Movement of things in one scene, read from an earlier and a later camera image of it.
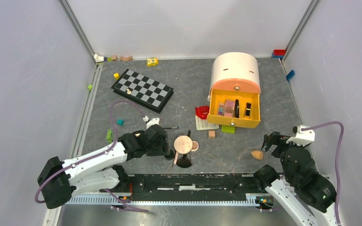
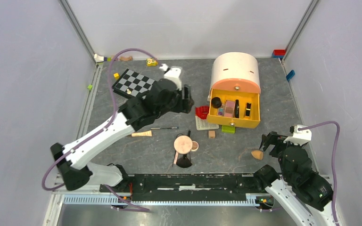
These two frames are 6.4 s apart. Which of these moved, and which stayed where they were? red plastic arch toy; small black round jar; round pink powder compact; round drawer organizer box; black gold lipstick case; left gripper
Moved: left gripper; small black round jar
Stayed: red plastic arch toy; round pink powder compact; black gold lipstick case; round drawer organizer box
